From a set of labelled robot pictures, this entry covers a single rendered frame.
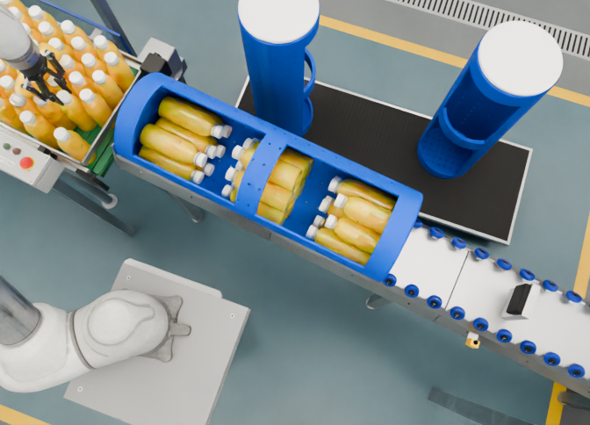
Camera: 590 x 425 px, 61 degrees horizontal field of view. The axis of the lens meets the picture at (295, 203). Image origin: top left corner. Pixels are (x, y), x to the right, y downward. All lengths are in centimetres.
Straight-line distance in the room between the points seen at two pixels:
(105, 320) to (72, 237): 159
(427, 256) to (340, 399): 109
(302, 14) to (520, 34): 73
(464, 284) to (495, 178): 108
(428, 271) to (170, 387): 84
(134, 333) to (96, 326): 9
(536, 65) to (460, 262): 70
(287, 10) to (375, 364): 164
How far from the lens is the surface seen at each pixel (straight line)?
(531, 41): 194
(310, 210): 162
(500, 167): 271
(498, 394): 271
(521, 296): 159
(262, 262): 256
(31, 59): 153
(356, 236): 142
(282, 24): 181
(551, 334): 178
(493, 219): 262
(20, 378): 138
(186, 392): 149
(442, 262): 168
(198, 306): 148
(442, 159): 262
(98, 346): 127
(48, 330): 131
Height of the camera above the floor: 253
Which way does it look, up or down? 75 degrees down
